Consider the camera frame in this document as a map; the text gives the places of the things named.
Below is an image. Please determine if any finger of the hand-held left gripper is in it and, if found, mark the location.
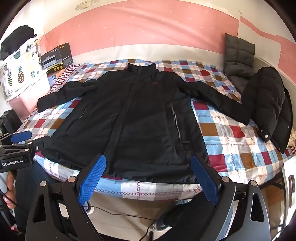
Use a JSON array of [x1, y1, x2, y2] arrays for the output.
[[0, 130, 33, 145], [25, 137, 51, 154]]

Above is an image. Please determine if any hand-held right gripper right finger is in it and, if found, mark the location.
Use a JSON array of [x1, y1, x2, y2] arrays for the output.
[[191, 154, 271, 241]]

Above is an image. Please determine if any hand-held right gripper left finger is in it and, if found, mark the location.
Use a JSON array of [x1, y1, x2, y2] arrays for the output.
[[25, 154, 107, 241]]

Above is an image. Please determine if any black jacket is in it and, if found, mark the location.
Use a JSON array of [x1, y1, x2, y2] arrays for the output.
[[37, 62, 251, 186]]

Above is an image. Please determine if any person's left hand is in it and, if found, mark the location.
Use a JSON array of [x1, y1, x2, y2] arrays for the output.
[[0, 172, 17, 210]]

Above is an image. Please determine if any black case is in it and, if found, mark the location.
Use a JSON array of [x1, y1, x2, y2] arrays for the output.
[[0, 110, 22, 135]]

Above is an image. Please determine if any pink storage box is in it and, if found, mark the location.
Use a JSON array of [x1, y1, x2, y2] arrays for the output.
[[6, 76, 51, 118]]

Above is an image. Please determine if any checked bed sheet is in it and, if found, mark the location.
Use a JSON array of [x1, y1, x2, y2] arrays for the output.
[[14, 59, 294, 198]]

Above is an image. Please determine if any pineapple print cloth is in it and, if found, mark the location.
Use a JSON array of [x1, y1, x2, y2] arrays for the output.
[[0, 38, 50, 98]]

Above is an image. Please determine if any blue cardboard box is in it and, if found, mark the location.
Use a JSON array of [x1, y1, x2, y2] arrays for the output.
[[46, 67, 70, 88]]

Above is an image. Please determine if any red white striped cloth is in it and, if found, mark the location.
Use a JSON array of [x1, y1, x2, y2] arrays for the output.
[[47, 64, 81, 95]]

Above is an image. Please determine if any white appliance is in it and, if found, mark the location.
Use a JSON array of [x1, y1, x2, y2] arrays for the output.
[[281, 160, 296, 209]]

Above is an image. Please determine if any black printed cardboard box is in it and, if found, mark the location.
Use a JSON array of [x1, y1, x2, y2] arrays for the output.
[[40, 42, 74, 71]]

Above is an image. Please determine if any black bag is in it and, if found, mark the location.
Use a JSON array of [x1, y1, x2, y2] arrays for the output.
[[0, 25, 37, 61]]

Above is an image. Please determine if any black puffer coat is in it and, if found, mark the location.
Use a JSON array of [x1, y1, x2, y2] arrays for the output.
[[240, 66, 294, 154]]

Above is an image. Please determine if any grey quilted cushion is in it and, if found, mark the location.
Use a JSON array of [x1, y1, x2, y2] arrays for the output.
[[223, 33, 256, 93]]

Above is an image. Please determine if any black cable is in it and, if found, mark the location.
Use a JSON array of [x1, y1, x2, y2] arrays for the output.
[[84, 200, 162, 241]]

